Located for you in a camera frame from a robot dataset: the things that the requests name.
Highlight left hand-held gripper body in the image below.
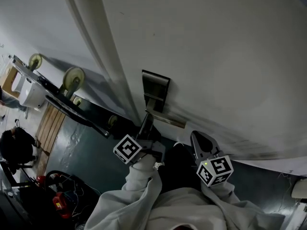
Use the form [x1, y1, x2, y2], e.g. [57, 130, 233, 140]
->
[113, 133, 166, 165]

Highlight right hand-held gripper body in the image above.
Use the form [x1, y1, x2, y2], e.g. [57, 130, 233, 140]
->
[195, 149, 235, 188]

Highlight silver door lock plate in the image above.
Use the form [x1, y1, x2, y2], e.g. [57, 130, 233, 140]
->
[141, 69, 171, 114]

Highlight person's left forearm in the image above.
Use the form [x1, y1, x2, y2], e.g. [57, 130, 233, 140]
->
[83, 153, 164, 230]

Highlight person's right forearm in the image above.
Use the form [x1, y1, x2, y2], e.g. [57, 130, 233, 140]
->
[199, 178, 286, 230]

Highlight white door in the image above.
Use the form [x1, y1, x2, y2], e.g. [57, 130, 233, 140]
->
[97, 0, 307, 177]

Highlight person's legs in black trousers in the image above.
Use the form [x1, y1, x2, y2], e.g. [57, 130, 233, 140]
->
[157, 143, 202, 194]

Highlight person's grey hoodie torso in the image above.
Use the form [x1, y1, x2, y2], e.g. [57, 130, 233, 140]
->
[143, 187, 243, 230]

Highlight black flat trolley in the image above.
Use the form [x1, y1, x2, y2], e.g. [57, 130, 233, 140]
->
[44, 93, 112, 139]

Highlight wooden slat pallet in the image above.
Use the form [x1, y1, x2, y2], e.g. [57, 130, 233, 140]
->
[35, 103, 67, 158]

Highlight large cream trolley wheel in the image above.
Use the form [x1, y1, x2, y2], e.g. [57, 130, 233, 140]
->
[62, 66, 86, 91]
[28, 53, 44, 71]

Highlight white rounded fixture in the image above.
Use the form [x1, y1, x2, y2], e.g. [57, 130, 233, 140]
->
[289, 177, 307, 199]

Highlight red battery box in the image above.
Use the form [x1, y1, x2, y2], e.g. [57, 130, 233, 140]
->
[52, 191, 72, 219]

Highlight white plastic appliance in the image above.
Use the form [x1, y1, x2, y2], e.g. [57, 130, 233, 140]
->
[11, 71, 47, 109]

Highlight grey metal trolley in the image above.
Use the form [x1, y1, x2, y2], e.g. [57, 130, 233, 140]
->
[9, 54, 61, 97]

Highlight black metal stand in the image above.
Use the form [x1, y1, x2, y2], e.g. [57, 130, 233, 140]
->
[0, 161, 50, 230]

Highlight brown cardboard box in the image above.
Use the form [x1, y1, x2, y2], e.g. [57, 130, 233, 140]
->
[0, 64, 20, 98]

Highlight silver door handle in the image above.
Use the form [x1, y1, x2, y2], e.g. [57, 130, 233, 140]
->
[144, 99, 188, 129]

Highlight tangle of thin cables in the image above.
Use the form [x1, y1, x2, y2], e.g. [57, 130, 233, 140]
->
[59, 175, 93, 219]

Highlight thin grey cable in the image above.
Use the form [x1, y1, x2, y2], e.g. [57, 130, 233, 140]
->
[277, 170, 295, 213]

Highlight white door frame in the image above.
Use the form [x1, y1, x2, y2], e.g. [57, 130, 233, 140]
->
[59, 0, 142, 129]

